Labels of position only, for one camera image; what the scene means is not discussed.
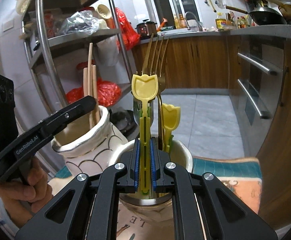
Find white refrigerator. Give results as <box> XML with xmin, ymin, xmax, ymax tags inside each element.
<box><xmin>0</xmin><ymin>0</ymin><xmax>47</xmax><ymax>134</ymax></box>

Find person left hand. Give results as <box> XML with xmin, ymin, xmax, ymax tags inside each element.
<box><xmin>0</xmin><ymin>157</ymin><xmax>53</xmax><ymax>227</ymax></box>

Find black wok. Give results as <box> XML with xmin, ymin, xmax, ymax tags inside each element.
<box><xmin>225</xmin><ymin>5</ymin><xmax>287</xmax><ymax>25</ymax></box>

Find kitchen faucet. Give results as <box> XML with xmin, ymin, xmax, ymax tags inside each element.
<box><xmin>184</xmin><ymin>11</ymin><xmax>203</xmax><ymax>31</ymax></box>

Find hanging red plastic bag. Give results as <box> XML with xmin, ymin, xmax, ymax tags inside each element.
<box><xmin>116</xmin><ymin>7</ymin><xmax>141</xmax><ymax>50</ymax></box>

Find metal shelf rack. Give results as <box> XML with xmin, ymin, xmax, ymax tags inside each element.
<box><xmin>22</xmin><ymin>0</ymin><xmax>123</xmax><ymax>114</ymax></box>

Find built-in oven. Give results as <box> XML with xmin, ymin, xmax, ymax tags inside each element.
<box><xmin>231</xmin><ymin>35</ymin><xmax>285</xmax><ymax>157</ymax></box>

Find wooden chopstick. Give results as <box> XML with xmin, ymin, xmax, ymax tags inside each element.
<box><xmin>92</xmin><ymin>64</ymin><xmax>101</xmax><ymax>125</ymax></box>
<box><xmin>83</xmin><ymin>67</ymin><xmax>88</xmax><ymax>97</ymax></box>
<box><xmin>87</xmin><ymin>43</ymin><xmax>94</xmax><ymax>129</ymax></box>

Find gold slim fork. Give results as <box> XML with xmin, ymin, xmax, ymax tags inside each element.
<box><xmin>142</xmin><ymin>34</ymin><xmax>169</xmax><ymax>150</ymax></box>

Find clear plastic bag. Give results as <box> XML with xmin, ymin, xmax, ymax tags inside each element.
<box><xmin>57</xmin><ymin>10</ymin><xmax>100</xmax><ymax>36</ymax></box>

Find yellow tulip plastic utensil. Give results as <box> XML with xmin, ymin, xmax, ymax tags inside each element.
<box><xmin>132</xmin><ymin>74</ymin><xmax>158</xmax><ymax>195</ymax></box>
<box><xmin>162</xmin><ymin>103</ymin><xmax>181</xmax><ymax>153</ymax></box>

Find floral ceramic utensil holder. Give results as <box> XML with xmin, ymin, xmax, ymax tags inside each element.
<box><xmin>51</xmin><ymin>104</ymin><xmax>194</xmax><ymax>228</ymax></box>

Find large silver fork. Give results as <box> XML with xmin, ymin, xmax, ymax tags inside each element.
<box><xmin>133</xmin><ymin>98</ymin><xmax>142</xmax><ymax>126</ymax></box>

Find yellow oil bottle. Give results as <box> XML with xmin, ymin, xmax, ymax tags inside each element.
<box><xmin>215</xmin><ymin>12</ymin><xmax>227</xmax><ymax>30</ymax></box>

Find patterned teal table cloth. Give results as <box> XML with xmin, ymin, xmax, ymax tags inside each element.
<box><xmin>40</xmin><ymin>152</ymin><xmax>276</xmax><ymax>239</ymax></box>

